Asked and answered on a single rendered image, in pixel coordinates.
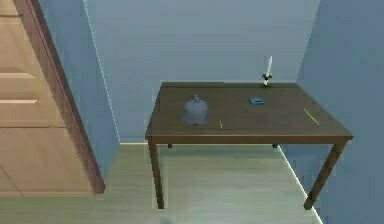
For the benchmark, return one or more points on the small pale thin stick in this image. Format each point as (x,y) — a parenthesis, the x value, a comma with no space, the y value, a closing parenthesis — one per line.
(220,125)

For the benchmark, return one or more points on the light brown panelled door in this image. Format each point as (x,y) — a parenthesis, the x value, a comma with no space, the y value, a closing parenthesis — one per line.
(30,110)

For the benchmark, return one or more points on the yellow pencil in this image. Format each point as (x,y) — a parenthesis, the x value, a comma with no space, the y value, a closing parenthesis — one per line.
(311,117)

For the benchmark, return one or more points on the white candle on black holder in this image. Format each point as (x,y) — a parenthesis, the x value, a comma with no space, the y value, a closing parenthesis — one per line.
(267,71)

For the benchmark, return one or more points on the small blue flat object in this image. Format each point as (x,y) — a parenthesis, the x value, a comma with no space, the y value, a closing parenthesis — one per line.
(256,101)

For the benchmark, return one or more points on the grey dome-shaped object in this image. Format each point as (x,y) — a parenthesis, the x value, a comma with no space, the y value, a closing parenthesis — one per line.
(196,111)

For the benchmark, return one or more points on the dark brown wooden table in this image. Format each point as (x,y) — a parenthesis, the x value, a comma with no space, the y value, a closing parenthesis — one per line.
(240,113)

